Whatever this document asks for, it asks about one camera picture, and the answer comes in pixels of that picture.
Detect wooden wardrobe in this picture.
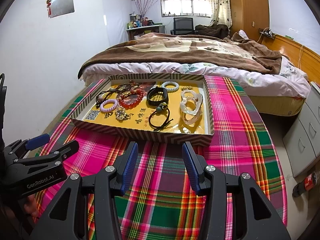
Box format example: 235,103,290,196
227,0,270,40

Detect black wristband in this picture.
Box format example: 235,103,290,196
147,86,169,106

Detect group of bottles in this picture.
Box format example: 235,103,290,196
128,12,155,29

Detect black hair tie with bead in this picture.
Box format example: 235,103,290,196
149,104,177,131

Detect cola bottle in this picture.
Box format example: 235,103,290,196
292,171,320,197

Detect grey drawer cabinet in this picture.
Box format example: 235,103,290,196
282,81,320,178

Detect desk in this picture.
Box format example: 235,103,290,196
126,24,165,41

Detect dark clothes pile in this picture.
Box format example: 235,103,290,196
195,24,229,38

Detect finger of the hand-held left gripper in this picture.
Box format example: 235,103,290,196
14,140,80,165
6,134,50,159

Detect clear hair claw clip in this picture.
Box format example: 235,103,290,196
180,90,203,127

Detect patterned curtain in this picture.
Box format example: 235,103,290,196
206,0,233,27

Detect purple spiral hair tie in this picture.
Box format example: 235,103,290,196
99,99,119,113

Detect window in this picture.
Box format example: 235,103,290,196
160,0,212,18

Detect white floral quilt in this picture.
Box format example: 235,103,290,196
82,56,308,98

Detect bed with brown blanket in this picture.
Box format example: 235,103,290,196
77,32,283,79

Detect blue spiral hair tie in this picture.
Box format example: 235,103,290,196
161,81,180,92

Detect bear hair tie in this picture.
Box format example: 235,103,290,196
95,91,120,105

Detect plaid tablecloth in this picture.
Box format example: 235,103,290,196
34,75,288,240

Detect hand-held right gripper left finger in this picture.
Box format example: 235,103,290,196
30,141,139,240

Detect striped cardboard box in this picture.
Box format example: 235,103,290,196
71,73,215,145

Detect yellow mattress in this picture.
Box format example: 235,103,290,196
250,95,306,116

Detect rhinestone hair ornament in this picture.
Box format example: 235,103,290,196
115,107,128,120

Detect black office chair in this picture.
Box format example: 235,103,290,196
171,17,196,36

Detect dried branches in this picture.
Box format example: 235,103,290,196
135,0,158,18

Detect silver wall sheet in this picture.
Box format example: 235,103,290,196
48,0,75,19

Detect red bead bracelet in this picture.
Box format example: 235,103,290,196
118,89,145,109

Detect brown bead string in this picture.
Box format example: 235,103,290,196
110,80,140,92

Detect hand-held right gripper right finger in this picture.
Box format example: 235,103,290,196
182,141,292,240

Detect person's left hand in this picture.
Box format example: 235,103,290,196
22,194,39,218

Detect wooden headboard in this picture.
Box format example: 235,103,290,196
262,34,320,85

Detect orange cable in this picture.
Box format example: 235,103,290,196
297,45,304,68

